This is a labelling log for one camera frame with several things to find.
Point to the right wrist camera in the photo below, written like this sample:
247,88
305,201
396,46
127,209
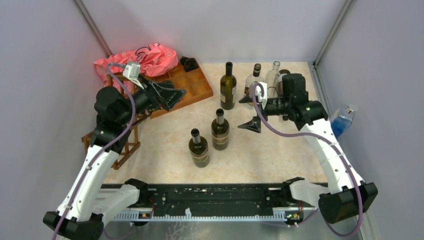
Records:
261,92

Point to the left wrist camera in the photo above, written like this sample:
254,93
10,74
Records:
131,72

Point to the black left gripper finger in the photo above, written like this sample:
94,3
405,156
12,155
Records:
159,86
169,97

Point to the white cable duct strip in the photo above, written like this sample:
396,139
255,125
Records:
133,216

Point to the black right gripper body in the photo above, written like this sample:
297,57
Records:
277,106

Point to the rolled dark sock far corner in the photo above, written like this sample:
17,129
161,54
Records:
188,63

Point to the dark wine bottle lying down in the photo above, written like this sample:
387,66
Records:
280,86

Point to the green wine bottle silver neck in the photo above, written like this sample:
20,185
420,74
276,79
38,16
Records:
199,149

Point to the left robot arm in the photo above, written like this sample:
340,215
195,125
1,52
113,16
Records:
80,216

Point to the wooden compartment tray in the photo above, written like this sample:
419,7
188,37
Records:
194,82

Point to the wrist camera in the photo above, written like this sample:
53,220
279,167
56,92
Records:
261,92
131,72

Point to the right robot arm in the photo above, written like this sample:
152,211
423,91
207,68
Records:
291,115

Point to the green wine bottle silver foil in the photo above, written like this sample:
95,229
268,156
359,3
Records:
220,129

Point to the green wine bottle black neck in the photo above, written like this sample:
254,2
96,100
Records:
228,86

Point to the blue liquid square bottle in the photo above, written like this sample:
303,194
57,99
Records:
342,118

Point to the brown wooden wine rack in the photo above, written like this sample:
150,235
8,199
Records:
130,143

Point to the pink plastic bag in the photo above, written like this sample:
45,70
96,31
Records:
155,60

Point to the clear glass bottle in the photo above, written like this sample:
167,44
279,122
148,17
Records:
271,79

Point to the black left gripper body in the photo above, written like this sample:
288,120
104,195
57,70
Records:
143,98

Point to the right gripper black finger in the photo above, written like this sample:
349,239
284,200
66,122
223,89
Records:
253,125
246,100

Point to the clear liquor bottle brown label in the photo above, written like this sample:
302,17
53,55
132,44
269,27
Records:
254,77

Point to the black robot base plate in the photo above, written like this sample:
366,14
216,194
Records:
216,200

